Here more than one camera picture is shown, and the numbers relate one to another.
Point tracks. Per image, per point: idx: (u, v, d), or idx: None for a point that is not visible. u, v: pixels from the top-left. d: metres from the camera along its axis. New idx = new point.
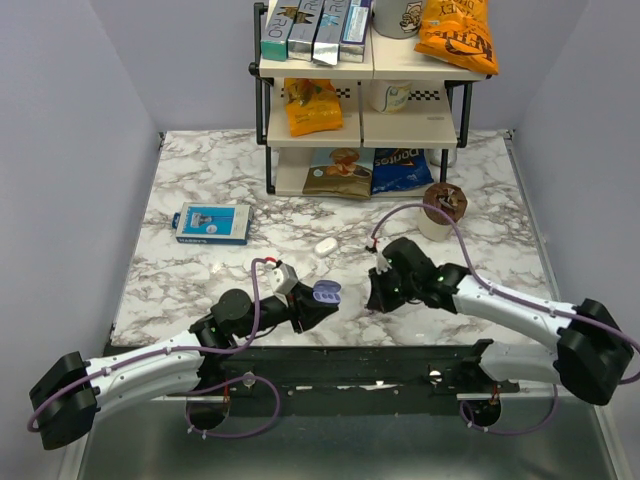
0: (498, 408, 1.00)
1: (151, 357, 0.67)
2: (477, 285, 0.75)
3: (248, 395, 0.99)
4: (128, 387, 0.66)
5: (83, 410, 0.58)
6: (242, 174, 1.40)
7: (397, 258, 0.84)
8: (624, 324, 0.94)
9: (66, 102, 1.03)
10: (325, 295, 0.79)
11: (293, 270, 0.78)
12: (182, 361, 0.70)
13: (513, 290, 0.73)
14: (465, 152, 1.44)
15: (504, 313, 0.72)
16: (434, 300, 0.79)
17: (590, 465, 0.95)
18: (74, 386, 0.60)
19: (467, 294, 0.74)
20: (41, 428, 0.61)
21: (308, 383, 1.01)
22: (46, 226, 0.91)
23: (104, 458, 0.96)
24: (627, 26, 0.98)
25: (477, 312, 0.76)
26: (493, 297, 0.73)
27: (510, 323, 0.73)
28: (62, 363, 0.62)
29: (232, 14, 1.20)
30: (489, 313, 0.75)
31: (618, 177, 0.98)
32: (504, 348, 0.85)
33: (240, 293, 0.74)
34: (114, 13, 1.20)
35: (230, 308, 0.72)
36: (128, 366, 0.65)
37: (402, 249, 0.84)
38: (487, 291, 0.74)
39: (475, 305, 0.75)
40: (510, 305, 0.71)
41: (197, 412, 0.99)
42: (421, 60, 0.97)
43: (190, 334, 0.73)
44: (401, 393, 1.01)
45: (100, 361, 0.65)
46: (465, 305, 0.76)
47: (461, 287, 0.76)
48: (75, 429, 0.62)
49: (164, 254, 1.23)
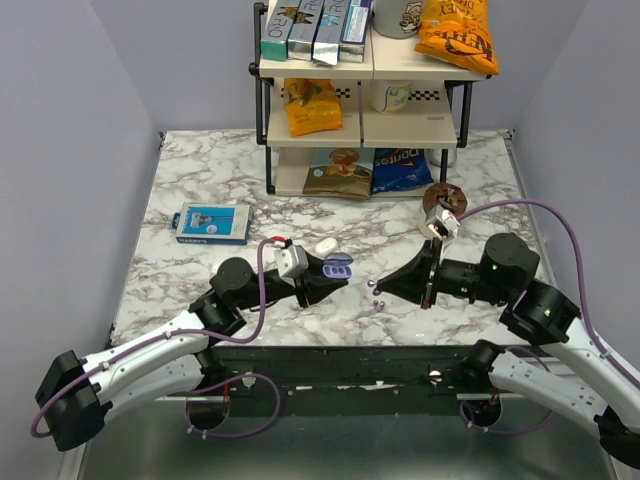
0: (498, 407, 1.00)
1: (153, 343, 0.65)
2: (589, 342, 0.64)
3: (249, 395, 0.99)
4: (136, 374, 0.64)
5: (85, 408, 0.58)
6: (242, 174, 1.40)
7: (508, 270, 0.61)
8: (624, 324, 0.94)
9: (66, 103, 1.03)
10: (336, 270, 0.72)
11: (303, 254, 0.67)
12: (185, 343, 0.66)
13: (621, 359, 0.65)
14: (465, 152, 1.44)
15: (608, 384, 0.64)
16: (528, 332, 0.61)
17: (592, 465, 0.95)
18: (75, 384, 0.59)
19: (579, 349, 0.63)
20: (52, 429, 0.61)
21: (308, 384, 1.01)
22: (46, 226, 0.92)
23: (104, 458, 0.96)
24: (626, 26, 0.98)
25: (566, 363, 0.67)
26: (605, 363, 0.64)
27: (600, 388, 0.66)
28: (58, 364, 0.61)
29: (232, 14, 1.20)
30: (583, 371, 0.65)
31: (617, 177, 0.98)
32: (524, 370, 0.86)
33: (241, 261, 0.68)
34: (113, 12, 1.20)
35: (231, 277, 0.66)
36: (128, 356, 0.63)
37: (524, 266, 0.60)
38: (598, 353, 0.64)
39: (576, 361, 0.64)
40: (620, 380, 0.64)
41: (198, 413, 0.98)
42: (421, 60, 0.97)
43: (191, 313, 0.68)
44: (401, 393, 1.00)
45: (97, 356, 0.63)
46: (562, 354, 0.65)
47: (571, 337, 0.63)
48: (84, 428, 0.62)
49: (164, 254, 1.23)
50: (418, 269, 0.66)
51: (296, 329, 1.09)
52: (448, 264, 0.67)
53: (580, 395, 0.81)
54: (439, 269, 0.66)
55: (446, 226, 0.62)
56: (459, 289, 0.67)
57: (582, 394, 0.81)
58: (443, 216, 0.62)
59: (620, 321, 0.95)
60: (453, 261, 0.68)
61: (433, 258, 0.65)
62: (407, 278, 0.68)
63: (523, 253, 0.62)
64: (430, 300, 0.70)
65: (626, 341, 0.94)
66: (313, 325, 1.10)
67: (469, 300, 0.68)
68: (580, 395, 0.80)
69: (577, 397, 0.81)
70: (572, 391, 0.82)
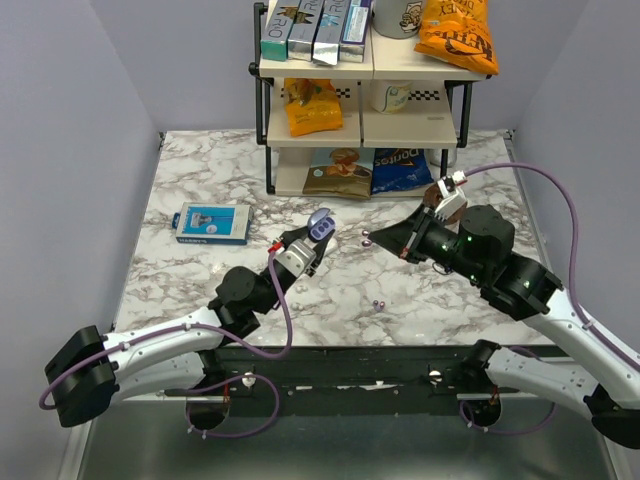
0: (498, 408, 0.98)
1: (167, 334, 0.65)
2: (571, 312, 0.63)
3: (249, 395, 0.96)
4: (148, 361, 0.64)
5: (100, 385, 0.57)
6: (242, 174, 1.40)
7: (483, 240, 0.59)
8: (624, 323, 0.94)
9: (65, 102, 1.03)
10: (321, 229, 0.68)
11: (306, 249, 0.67)
12: (202, 338, 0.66)
13: (606, 331, 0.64)
14: (465, 152, 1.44)
15: (590, 354, 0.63)
16: (508, 304, 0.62)
17: (590, 465, 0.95)
18: (92, 360, 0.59)
19: (559, 320, 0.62)
20: (58, 404, 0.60)
21: (308, 383, 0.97)
22: (46, 226, 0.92)
23: (104, 457, 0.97)
24: (626, 26, 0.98)
25: (549, 336, 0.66)
26: (587, 334, 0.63)
27: (583, 360, 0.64)
28: (78, 337, 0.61)
29: (232, 14, 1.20)
30: (566, 342, 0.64)
31: (617, 178, 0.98)
32: (517, 361, 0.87)
33: (242, 270, 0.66)
34: (113, 12, 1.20)
35: (235, 287, 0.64)
36: (147, 341, 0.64)
37: (498, 236, 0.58)
38: (580, 324, 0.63)
39: (557, 332, 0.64)
40: (603, 350, 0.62)
41: (197, 413, 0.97)
42: (421, 60, 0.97)
43: (209, 310, 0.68)
44: (400, 393, 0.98)
45: (118, 336, 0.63)
46: (543, 326, 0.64)
47: (551, 306, 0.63)
48: (90, 407, 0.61)
49: (164, 254, 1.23)
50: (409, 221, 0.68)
51: (296, 329, 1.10)
52: (437, 228, 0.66)
53: (571, 378, 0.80)
54: (432, 214, 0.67)
55: (453, 179, 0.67)
56: (439, 248, 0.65)
57: (573, 377, 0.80)
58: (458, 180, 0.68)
59: (620, 320, 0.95)
60: (442, 227, 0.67)
61: None
62: (399, 227, 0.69)
63: (496, 222, 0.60)
64: (409, 248, 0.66)
65: (626, 340, 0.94)
66: (313, 325, 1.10)
67: (446, 270, 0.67)
68: (570, 379, 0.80)
69: (568, 381, 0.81)
70: (564, 375, 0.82)
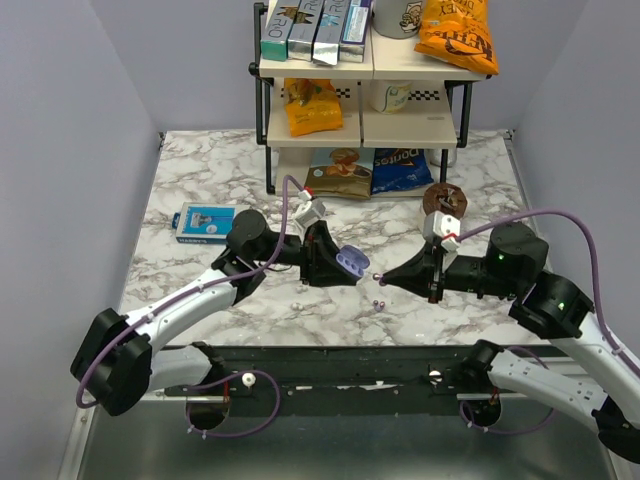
0: (497, 407, 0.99)
1: (185, 298, 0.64)
2: (601, 337, 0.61)
3: (248, 395, 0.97)
4: (173, 330, 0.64)
5: (139, 357, 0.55)
6: (242, 174, 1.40)
7: (516, 260, 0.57)
8: (623, 323, 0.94)
9: (65, 103, 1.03)
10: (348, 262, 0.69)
11: (322, 208, 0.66)
12: (217, 295, 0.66)
13: (633, 356, 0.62)
14: (465, 152, 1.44)
15: (617, 380, 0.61)
16: (539, 325, 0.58)
17: (591, 465, 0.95)
18: (121, 336, 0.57)
19: (589, 346, 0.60)
20: (99, 394, 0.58)
21: (308, 384, 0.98)
22: (46, 226, 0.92)
23: (104, 457, 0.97)
24: (626, 26, 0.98)
25: (575, 359, 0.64)
26: (616, 360, 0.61)
27: (607, 383, 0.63)
28: (98, 322, 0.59)
29: (232, 14, 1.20)
30: (593, 367, 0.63)
31: (617, 177, 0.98)
32: (522, 367, 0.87)
33: (252, 213, 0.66)
34: (113, 12, 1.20)
35: (248, 230, 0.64)
36: (168, 309, 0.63)
37: (533, 255, 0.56)
38: (609, 350, 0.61)
39: (585, 356, 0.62)
40: (630, 376, 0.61)
41: (197, 413, 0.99)
42: (421, 60, 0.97)
43: (214, 270, 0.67)
44: (401, 392, 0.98)
45: (138, 311, 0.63)
46: (571, 348, 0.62)
47: (583, 331, 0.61)
48: (130, 391, 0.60)
49: (164, 254, 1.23)
50: (421, 274, 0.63)
51: (296, 329, 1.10)
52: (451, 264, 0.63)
53: (578, 391, 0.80)
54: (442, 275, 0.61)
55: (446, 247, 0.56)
56: (466, 287, 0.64)
57: (580, 389, 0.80)
58: (442, 230, 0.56)
59: (619, 320, 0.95)
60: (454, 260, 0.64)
61: (436, 268, 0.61)
62: (411, 277, 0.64)
63: (530, 241, 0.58)
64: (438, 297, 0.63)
65: (626, 341, 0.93)
66: (313, 325, 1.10)
67: (479, 296, 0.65)
68: (577, 391, 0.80)
69: (575, 392, 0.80)
70: (571, 386, 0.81)
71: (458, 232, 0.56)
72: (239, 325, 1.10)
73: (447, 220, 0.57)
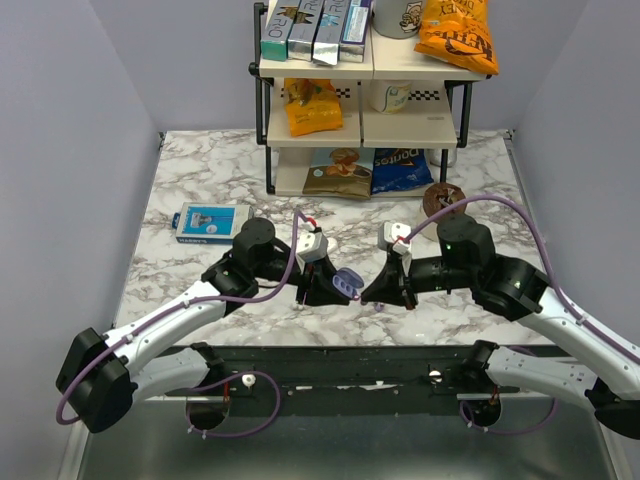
0: (498, 407, 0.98)
1: (169, 314, 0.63)
2: (563, 308, 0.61)
3: (249, 395, 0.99)
4: (157, 348, 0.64)
5: (115, 381, 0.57)
6: (242, 174, 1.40)
7: (461, 245, 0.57)
8: (621, 322, 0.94)
9: (65, 103, 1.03)
10: (343, 285, 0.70)
11: (326, 242, 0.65)
12: (204, 310, 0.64)
13: (599, 324, 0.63)
14: (465, 152, 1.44)
15: (588, 349, 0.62)
16: (501, 306, 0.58)
17: (590, 465, 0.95)
18: (100, 359, 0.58)
19: (552, 319, 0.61)
20: (80, 413, 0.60)
21: (308, 384, 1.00)
22: (46, 226, 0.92)
23: (103, 458, 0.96)
24: (626, 26, 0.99)
25: (543, 334, 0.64)
26: (582, 329, 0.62)
27: (580, 355, 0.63)
28: (79, 343, 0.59)
29: (232, 14, 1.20)
30: (561, 339, 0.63)
31: (617, 177, 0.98)
32: (517, 360, 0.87)
33: (262, 220, 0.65)
34: (113, 12, 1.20)
35: (258, 234, 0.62)
36: (149, 328, 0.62)
37: (474, 239, 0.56)
38: (574, 320, 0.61)
39: (553, 330, 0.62)
40: (599, 344, 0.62)
41: (197, 413, 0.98)
42: (421, 60, 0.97)
43: (204, 282, 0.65)
44: (400, 392, 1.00)
45: (119, 331, 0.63)
46: (536, 324, 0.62)
47: (544, 304, 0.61)
48: (113, 406, 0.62)
49: (165, 254, 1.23)
50: (390, 282, 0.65)
51: (296, 329, 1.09)
52: (415, 264, 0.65)
53: (571, 373, 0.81)
54: (408, 278, 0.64)
55: (397, 250, 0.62)
56: (434, 285, 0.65)
57: (573, 372, 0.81)
58: (392, 236, 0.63)
59: (618, 319, 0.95)
60: (418, 261, 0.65)
61: (399, 273, 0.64)
62: (380, 289, 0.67)
63: (471, 225, 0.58)
64: (414, 303, 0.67)
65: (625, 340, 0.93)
66: (313, 325, 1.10)
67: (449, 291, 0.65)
68: (570, 374, 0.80)
69: (568, 376, 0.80)
70: (563, 370, 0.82)
71: (408, 235, 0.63)
72: (240, 325, 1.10)
73: (396, 227, 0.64)
